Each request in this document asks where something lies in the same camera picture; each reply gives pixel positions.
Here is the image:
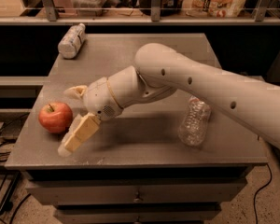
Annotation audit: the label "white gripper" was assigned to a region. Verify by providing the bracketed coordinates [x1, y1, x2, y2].
[58, 77, 123, 157]

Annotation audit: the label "blue plastic bottle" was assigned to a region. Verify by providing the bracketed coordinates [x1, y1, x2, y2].
[58, 23, 86, 59]

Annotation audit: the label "grey drawer cabinet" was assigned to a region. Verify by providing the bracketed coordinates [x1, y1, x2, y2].
[4, 33, 269, 224]

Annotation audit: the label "clear plastic water bottle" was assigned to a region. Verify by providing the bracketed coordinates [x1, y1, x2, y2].
[177, 96, 212, 147]

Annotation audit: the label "black power adapter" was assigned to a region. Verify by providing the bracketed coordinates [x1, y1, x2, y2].
[0, 119, 24, 142]

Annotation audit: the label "upper drawer with knob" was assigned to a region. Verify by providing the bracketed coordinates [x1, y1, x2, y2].
[26, 178, 246, 206]

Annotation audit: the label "colourful snack bag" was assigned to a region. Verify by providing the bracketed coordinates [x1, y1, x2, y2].
[184, 0, 246, 18]

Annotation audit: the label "black cables on left floor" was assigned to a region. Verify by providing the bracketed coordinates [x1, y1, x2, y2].
[0, 114, 32, 224]

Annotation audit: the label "lower drawer with knob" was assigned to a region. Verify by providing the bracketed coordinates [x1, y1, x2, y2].
[54, 209, 219, 224]

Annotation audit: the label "metal shelf rail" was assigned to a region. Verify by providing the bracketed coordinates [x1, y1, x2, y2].
[0, 0, 280, 26]

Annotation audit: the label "black cable on right floor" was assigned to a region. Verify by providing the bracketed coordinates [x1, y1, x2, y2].
[252, 163, 273, 224]

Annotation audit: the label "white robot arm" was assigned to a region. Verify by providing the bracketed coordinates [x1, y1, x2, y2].
[58, 43, 280, 157]

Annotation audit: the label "red apple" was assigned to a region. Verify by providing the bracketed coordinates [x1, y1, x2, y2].
[38, 102, 73, 133]

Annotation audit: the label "drawer with knob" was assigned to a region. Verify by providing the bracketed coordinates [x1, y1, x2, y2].
[54, 209, 219, 224]
[26, 178, 246, 206]

